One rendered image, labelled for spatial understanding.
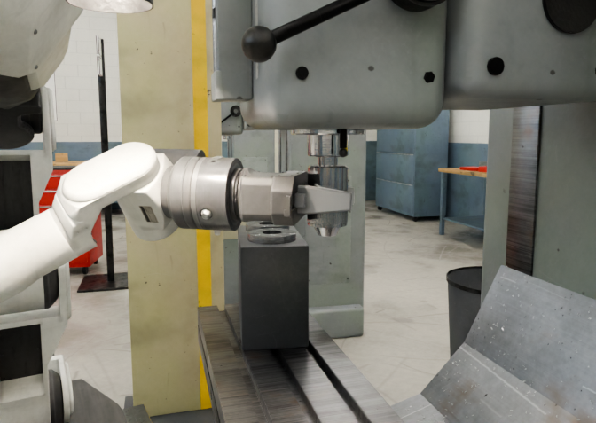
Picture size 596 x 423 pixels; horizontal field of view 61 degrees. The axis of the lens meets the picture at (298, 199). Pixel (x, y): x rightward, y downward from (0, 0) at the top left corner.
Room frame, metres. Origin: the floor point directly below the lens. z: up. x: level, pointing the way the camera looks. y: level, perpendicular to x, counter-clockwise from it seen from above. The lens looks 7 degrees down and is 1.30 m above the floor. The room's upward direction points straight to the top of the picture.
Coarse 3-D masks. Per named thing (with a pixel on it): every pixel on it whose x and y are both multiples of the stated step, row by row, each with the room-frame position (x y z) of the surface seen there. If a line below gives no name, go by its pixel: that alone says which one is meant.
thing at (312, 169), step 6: (312, 168) 0.57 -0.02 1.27; (318, 168) 0.57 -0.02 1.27; (324, 168) 0.57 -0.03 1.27; (330, 168) 0.57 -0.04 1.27; (336, 168) 0.57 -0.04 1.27; (342, 168) 0.57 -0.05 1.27; (312, 174) 0.57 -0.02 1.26; (318, 174) 0.57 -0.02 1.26; (324, 174) 0.57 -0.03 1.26; (330, 174) 0.57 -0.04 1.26; (336, 174) 0.57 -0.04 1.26; (342, 174) 0.57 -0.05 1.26
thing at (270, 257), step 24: (240, 240) 0.91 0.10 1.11; (264, 240) 0.88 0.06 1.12; (288, 240) 0.89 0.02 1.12; (240, 264) 0.86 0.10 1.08; (264, 264) 0.86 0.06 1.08; (288, 264) 0.87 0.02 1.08; (240, 288) 0.86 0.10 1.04; (264, 288) 0.86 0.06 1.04; (288, 288) 0.87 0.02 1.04; (240, 312) 0.89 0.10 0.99; (264, 312) 0.86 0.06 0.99; (288, 312) 0.87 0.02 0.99; (264, 336) 0.86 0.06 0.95; (288, 336) 0.87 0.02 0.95
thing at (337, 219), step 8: (312, 176) 0.57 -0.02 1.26; (320, 176) 0.57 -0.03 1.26; (328, 176) 0.57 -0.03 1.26; (336, 176) 0.57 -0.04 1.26; (344, 176) 0.58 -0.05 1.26; (312, 184) 0.57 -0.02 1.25; (320, 184) 0.57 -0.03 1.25; (328, 184) 0.57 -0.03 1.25; (336, 184) 0.57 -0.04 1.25; (344, 184) 0.58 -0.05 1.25; (312, 216) 0.57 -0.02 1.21; (320, 216) 0.57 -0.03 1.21; (328, 216) 0.57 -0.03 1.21; (336, 216) 0.57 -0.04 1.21; (344, 216) 0.58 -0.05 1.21; (312, 224) 0.57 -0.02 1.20; (320, 224) 0.57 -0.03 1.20; (328, 224) 0.57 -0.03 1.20; (336, 224) 0.57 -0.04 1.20; (344, 224) 0.58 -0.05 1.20
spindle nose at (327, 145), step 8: (312, 136) 0.57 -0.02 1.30; (320, 136) 0.57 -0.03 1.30; (328, 136) 0.57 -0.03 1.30; (336, 136) 0.57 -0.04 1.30; (312, 144) 0.57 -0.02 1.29; (320, 144) 0.57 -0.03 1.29; (328, 144) 0.57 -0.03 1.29; (336, 144) 0.57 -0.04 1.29; (312, 152) 0.57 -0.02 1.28; (320, 152) 0.57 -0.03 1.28; (328, 152) 0.57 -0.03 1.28; (336, 152) 0.57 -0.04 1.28
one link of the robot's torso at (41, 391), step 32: (64, 288) 1.01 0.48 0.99; (0, 320) 0.99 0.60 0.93; (32, 320) 0.99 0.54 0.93; (64, 320) 1.02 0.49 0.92; (0, 352) 1.02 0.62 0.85; (32, 352) 1.05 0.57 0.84; (0, 384) 1.04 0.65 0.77; (32, 384) 1.06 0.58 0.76; (0, 416) 1.02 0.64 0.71; (32, 416) 1.05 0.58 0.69
